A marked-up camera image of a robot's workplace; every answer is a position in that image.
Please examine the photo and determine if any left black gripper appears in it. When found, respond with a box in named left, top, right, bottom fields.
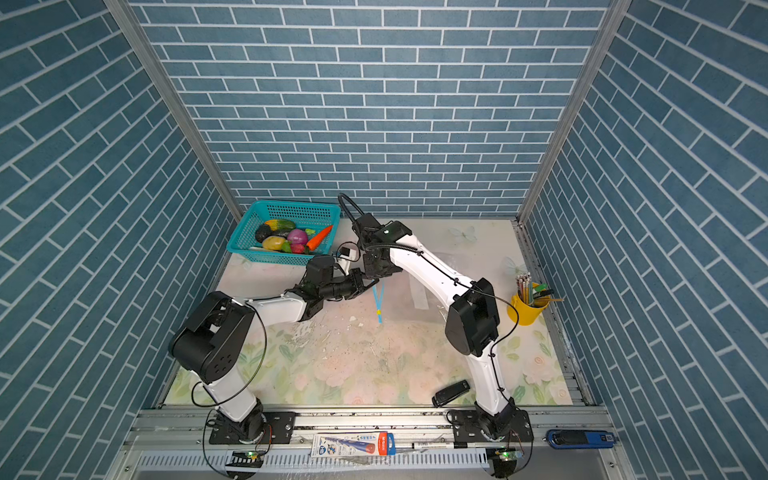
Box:
left=318, top=268, right=379, bottom=301

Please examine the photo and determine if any purple toy onion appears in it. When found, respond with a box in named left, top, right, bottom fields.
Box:
left=286, top=228, right=309, bottom=245

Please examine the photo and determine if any teal plastic basket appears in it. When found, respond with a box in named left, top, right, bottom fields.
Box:
left=227, top=200, right=340, bottom=266

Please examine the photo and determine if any clear zip top bag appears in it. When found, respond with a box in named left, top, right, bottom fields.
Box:
left=372, top=273, right=447, bottom=325

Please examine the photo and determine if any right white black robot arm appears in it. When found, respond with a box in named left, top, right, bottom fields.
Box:
left=351, top=213, right=519, bottom=440

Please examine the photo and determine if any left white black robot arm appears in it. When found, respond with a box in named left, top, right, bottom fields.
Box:
left=168, top=255, right=369, bottom=443

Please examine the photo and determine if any orange toy carrot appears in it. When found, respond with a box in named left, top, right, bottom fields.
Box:
left=306, top=225, right=333, bottom=251

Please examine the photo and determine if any yellow toy lemon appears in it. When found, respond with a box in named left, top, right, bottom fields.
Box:
left=262, top=236, right=287, bottom=251

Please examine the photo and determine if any green yellow toy corn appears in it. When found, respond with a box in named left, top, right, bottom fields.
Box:
left=265, top=219, right=296, bottom=231

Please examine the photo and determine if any dark toy avocado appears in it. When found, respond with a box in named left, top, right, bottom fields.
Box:
left=254, top=223, right=273, bottom=243

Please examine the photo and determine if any black remote control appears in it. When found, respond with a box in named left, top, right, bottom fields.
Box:
left=432, top=380, right=470, bottom=408

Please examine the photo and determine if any yellow pencil cup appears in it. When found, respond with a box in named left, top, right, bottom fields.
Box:
left=507, top=273, right=560, bottom=326

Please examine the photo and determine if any red white blue package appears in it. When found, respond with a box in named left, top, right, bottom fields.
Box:
left=310, top=431, right=397, bottom=459

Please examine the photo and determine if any blue black handheld tool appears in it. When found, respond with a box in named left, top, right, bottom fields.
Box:
left=545, top=429, right=616, bottom=450

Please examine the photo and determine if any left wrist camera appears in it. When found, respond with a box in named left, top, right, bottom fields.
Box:
left=336, top=242, right=359, bottom=275

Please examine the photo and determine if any aluminium mounting rail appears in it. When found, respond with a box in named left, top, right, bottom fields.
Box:
left=107, top=405, right=635, bottom=479

